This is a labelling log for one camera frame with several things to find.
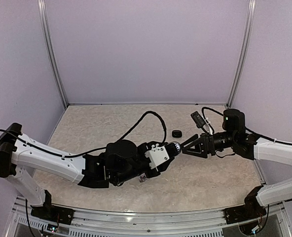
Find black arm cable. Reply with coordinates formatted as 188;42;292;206
201;106;292;158
0;111;168;158

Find right aluminium corner post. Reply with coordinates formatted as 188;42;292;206
226;0;256;108

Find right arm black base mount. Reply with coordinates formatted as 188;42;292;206
224;185;267;224

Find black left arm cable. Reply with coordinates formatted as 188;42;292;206
0;111;168;158

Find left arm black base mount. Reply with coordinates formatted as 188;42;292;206
31;190;74;225

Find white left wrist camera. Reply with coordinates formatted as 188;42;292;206
145;142;182;169

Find aluminium corner post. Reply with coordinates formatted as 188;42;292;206
37;0;69;109
226;0;256;108

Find black earbud charging case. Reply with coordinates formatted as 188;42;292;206
171;130;183;138

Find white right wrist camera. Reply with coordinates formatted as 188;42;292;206
190;111;215;135

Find aluminium front rail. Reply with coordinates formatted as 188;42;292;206
4;197;292;237

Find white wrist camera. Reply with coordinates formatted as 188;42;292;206
145;142;182;169
190;111;215;135

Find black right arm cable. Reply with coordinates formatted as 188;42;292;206
201;106;292;158

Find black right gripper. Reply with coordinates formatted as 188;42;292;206
180;131;236;158

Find left aluminium corner post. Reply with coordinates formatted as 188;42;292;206
37;0;69;109

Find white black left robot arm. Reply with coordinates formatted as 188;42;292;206
0;123;181;220

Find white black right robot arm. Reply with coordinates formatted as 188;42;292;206
182;109;292;219

